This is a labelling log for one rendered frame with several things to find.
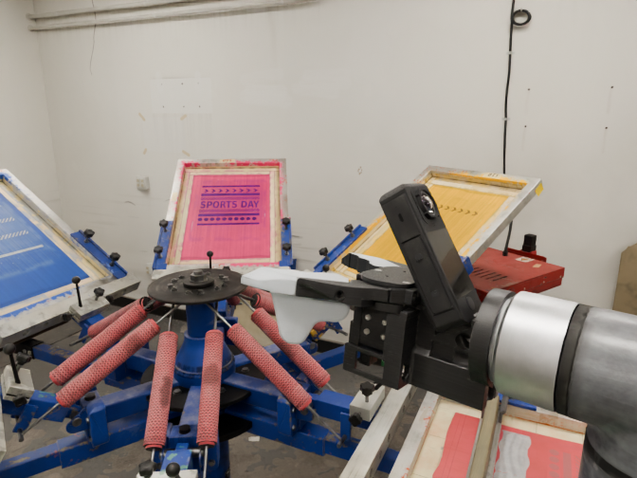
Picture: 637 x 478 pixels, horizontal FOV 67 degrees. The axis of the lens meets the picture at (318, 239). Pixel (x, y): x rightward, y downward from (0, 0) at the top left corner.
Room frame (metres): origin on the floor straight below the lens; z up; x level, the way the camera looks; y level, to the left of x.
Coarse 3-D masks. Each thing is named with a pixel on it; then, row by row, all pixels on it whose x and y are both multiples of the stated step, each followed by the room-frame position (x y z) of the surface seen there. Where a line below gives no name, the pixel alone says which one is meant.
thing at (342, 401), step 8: (328, 392) 1.22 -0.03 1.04; (320, 400) 1.18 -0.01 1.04; (328, 400) 1.18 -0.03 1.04; (336, 400) 1.18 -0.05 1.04; (344, 400) 1.18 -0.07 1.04; (352, 400) 1.18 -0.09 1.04; (320, 408) 1.18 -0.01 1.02; (328, 408) 1.17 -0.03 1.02; (336, 408) 1.16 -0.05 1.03; (344, 408) 1.15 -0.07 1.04; (328, 416) 1.17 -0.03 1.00; (336, 416) 1.16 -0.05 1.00; (360, 424) 1.13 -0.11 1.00; (368, 424) 1.12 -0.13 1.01
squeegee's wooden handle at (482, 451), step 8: (488, 400) 1.15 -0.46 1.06; (496, 400) 1.15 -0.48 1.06; (488, 408) 1.12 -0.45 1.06; (496, 408) 1.12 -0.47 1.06; (488, 416) 1.08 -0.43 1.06; (496, 416) 1.10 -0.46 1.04; (488, 424) 1.05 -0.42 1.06; (480, 432) 1.02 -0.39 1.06; (488, 432) 1.02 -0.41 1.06; (480, 440) 0.99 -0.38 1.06; (488, 440) 0.99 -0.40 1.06; (480, 448) 0.96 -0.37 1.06; (488, 448) 0.97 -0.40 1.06; (480, 456) 0.93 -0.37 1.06; (488, 456) 0.96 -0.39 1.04; (472, 464) 0.91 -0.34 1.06; (480, 464) 0.91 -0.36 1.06; (472, 472) 0.88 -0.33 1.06; (480, 472) 0.88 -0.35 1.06
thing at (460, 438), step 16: (464, 416) 1.23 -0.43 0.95; (448, 432) 1.16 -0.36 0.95; (464, 432) 1.16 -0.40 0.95; (528, 432) 1.16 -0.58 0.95; (448, 448) 1.10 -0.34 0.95; (464, 448) 1.10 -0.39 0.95; (544, 448) 1.10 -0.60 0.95; (560, 448) 1.10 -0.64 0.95; (576, 448) 1.10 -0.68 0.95; (544, 464) 1.04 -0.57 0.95
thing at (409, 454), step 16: (432, 400) 1.26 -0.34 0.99; (448, 400) 1.31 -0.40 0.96; (416, 416) 1.18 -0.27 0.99; (432, 416) 1.21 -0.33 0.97; (512, 416) 1.23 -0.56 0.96; (528, 416) 1.21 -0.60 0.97; (544, 416) 1.20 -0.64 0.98; (560, 416) 1.18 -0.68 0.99; (416, 432) 1.11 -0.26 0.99; (416, 448) 1.05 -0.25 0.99; (400, 464) 0.99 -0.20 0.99
